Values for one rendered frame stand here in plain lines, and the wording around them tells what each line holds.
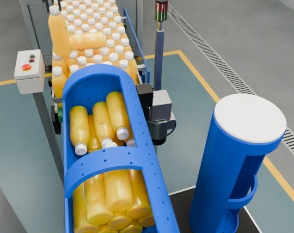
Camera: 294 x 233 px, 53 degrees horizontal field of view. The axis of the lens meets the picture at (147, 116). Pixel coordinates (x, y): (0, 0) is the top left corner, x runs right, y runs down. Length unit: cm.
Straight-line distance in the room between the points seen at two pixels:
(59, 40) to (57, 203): 124
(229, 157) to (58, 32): 84
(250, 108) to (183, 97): 166
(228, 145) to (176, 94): 178
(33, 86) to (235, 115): 86
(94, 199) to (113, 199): 7
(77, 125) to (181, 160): 140
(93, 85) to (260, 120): 66
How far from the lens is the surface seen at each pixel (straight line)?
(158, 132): 163
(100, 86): 114
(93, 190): 82
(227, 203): 147
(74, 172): 81
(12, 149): 260
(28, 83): 137
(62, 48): 131
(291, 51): 397
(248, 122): 120
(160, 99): 150
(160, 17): 153
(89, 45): 142
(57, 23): 126
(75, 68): 132
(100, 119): 106
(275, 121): 125
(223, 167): 127
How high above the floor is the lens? 183
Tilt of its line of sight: 44 degrees down
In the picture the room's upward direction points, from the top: 1 degrees clockwise
